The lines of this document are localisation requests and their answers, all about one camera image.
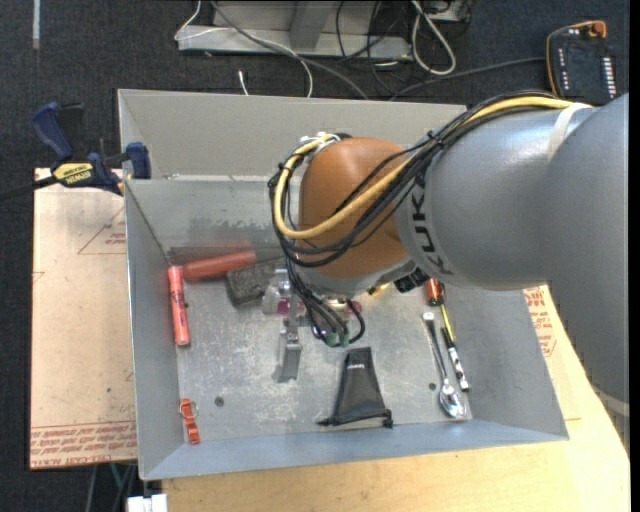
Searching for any dark grey sponge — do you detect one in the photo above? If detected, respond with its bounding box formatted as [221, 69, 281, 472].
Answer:
[224, 261, 287, 307]

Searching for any red-orange plain tube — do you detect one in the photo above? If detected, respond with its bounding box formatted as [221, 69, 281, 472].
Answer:
[181, 249, 258, 282]

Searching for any metal spoon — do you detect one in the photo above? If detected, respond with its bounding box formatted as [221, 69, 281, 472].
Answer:
[421, 311, 469, 420]

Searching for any clear pink small bottle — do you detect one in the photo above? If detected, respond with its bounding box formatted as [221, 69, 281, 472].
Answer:
[260, 280, 307, 317]

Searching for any grey metal bin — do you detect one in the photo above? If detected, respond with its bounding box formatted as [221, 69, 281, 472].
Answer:
[117, 88, 570, 482]

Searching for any black drawstring pouch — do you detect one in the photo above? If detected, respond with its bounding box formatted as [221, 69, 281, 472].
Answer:
[316, 346, 395, 430]

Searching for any orange handle screwdriver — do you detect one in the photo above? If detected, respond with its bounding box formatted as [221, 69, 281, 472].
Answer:
[424, 277, 457, 346]

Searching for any orange tube with black print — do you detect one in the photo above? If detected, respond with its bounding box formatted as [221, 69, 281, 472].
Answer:
[167, 264, 192, 347]

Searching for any brown cardboard board red print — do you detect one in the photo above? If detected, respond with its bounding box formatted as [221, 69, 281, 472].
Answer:
[29, 167, 584, 471]

